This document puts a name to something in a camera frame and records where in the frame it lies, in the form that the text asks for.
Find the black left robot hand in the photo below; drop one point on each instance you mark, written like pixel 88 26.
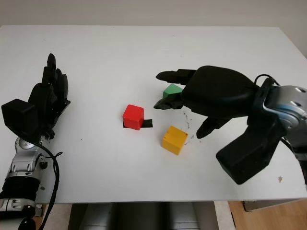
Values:
pixel 50 100

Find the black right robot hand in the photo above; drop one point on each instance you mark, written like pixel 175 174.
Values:
pixel 216 93

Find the green cube block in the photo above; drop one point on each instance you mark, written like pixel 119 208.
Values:
pixel 171 91

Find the yellow cube block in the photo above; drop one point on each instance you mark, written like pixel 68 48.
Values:
pixel 174 140

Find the red cube block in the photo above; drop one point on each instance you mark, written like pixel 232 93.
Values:
pixel 133 117

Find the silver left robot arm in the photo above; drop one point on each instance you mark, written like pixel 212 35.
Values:
pixel 22 163

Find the black tape strip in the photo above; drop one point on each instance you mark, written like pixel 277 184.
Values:
pixel 148 123

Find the grey robot torso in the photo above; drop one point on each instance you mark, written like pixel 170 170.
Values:
pixel 141 216

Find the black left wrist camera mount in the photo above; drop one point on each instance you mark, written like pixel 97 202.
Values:
pixel 20 117

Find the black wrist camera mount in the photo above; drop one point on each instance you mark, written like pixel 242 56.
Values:
pixel 251 153
pixel 20 117

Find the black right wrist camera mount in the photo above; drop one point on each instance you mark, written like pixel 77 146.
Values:
pixel 251 153

